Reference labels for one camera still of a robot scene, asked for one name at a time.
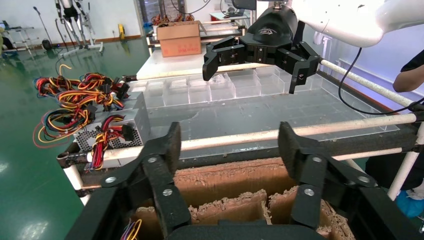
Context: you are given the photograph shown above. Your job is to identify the clear acrylic compartment tray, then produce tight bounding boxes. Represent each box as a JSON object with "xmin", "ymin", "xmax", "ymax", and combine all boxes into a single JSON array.
[{"xmin": 129, "ymin": 66, "xmax": 400, "ymax": 133}]

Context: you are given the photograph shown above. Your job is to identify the blue shoe cover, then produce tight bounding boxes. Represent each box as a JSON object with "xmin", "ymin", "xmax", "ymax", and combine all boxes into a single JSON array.
[{"xmin": 395, "ymin": 189, "xmax": 424, "ymax": 219}]

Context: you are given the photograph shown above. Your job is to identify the person's bare forearm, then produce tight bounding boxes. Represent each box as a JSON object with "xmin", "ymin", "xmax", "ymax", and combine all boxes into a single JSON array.
[{"xmin": 392, "ymin": 67, "xmax": 424, "ymax": 94}]

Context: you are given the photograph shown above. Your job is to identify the worn compartment cardboard box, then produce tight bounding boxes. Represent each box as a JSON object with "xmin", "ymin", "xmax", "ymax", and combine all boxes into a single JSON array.
[{"xmin": 130, "ymin": 157, "xmax": 357, "ymax": 240}]

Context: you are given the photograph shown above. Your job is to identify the grey power supply unit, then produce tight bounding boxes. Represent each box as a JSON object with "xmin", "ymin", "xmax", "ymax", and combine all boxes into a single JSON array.
[
  {"xmin": 99, "ymin": 107, "xmax": 152, "ymax": 151},
  {"xmin": 73, "ymin": 127, "xmax": 112, "ymax": 154}
]

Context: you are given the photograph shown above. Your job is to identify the closed brown cardboard box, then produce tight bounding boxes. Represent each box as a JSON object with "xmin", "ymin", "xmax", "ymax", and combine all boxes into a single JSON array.
[{"xmin": 156, "ymin": 20, "xmax": 203, "ymax": 58}]

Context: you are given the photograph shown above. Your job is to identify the orange cable pile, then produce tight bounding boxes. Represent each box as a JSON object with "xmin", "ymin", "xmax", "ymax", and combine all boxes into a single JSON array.
[{"xmin": 150, "ymin": 13, "xmax": 196, "ymax": 27}]

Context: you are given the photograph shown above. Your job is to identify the mostly red wire harness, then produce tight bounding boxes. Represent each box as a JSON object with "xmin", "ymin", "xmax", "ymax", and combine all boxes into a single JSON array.
[{"xmin": 89, "ymin": 114, "xmax": 134, "ymax": 171}]

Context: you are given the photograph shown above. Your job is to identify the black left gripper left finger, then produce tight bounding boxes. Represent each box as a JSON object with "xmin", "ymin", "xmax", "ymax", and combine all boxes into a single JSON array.
[{"xmin": 100, "ymin": 121, "xmax": 192, "ymax": 239}]

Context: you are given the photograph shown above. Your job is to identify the multicoloured looped wire harness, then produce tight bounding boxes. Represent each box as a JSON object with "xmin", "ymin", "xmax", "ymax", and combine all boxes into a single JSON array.
[{"xmin": 32, "ymin": 105, "xmax": 99, "ymax": 149}]

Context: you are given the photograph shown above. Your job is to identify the person in black clothing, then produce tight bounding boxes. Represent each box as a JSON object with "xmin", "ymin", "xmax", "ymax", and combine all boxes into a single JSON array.
[{"xmin": 364, "ymin": 49, "xmax": 424, "ymax": 191}]

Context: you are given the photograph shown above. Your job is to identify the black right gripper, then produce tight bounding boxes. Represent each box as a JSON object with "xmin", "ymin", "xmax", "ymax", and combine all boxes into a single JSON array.
[{"xmin": 202, "ymin": 4, "xmax": 321, "ymax": 95}]

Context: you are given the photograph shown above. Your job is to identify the cardboard divider insert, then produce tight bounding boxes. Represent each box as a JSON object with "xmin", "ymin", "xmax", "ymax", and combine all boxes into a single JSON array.
[{"xmin": 135, "ymin": 188, "xmax": 357, "ymax": 240}]

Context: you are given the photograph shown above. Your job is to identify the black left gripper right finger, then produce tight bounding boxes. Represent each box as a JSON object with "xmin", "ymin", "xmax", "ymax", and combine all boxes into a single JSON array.
[{"xmin": 278, "ymin": 121, "xmax": 379, "ymax": 230}]

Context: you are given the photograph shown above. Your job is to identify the robot legs on stand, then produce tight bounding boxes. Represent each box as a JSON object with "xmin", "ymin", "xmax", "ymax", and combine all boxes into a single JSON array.
[{"xmin": 54, "ymin": 0, "xmax": 104, "ymax": 57}]

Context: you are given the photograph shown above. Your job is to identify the thin black cable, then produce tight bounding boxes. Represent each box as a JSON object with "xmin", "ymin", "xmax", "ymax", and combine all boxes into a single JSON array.
[{"xmin": 337, "ymin": 47, "xmax": 424, "ymax": 116}]

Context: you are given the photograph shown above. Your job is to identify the red yellow wire harness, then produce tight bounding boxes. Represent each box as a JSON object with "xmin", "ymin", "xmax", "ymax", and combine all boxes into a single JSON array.
[
  {"xmin": 34, "ymin": 63, "xmax": 84, "ymax": 99},
  {"xmin": 56, "ymin": 72, "xmax": 131, "ymax": 112},
  {"xmin": 119, "ymin": 217, "xmax": 143, "ymax": 240}
]

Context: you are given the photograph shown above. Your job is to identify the black floor stand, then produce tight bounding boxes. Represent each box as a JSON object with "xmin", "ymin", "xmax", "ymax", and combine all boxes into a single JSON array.
[{"xmin": 32, "ymin": 5, "xmax": 55, "ymax": 51}]

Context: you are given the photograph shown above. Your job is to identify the desk with computer equipment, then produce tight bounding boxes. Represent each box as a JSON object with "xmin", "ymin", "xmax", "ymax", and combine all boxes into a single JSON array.
[{"xmin": 209, "ymin": 0, "xmax": 259, "ymax": 21}]

